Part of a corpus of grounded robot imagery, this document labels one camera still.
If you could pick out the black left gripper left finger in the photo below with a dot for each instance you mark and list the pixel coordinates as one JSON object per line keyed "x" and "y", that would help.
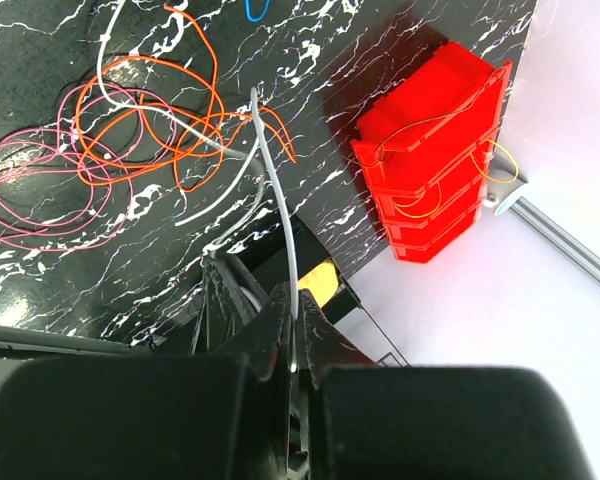
{"x": 223, "y": 415}

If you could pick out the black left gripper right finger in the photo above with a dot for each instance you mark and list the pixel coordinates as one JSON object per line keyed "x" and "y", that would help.
{"x": 366, "y": 421}

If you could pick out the red plastic bin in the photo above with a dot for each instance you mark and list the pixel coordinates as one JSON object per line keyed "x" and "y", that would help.
{"x": 424, "y": 150}

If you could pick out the aluminium frame rail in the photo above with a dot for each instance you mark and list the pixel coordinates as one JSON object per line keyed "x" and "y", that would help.
{"x": 506, "y": 193}

